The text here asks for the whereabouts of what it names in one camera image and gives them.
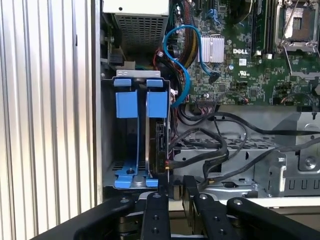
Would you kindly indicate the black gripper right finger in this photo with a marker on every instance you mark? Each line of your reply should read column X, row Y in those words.
column 215, row 220

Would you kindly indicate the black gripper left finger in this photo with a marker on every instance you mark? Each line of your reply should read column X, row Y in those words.
column 156, row 217

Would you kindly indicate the hard disk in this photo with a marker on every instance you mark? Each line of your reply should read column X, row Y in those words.
column 160, row 140

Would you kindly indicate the empty blue disk carrier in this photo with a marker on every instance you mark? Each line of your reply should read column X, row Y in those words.
column 126, row 105

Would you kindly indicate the metal disk bay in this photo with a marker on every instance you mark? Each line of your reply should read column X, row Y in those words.
column 140, row 73

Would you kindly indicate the black RAM slot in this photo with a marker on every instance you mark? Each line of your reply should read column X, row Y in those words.
column 269, row 30
column 254, row 30

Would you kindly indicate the black PC case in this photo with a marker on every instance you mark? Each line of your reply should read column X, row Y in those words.
column 287, row 120

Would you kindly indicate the green motherboard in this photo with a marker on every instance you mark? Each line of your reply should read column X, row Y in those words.
column 262, row 80

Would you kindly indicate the metal socket cover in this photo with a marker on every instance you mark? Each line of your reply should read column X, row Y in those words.
column 305, row 75

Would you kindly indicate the silver chipset heatsink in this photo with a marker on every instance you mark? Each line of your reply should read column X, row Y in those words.
column 211, row 48

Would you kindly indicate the silver power supply unit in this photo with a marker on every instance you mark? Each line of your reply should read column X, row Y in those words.
column 140, row 27

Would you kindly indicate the CPU socket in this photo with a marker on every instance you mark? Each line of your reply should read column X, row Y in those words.
column 300, row 25

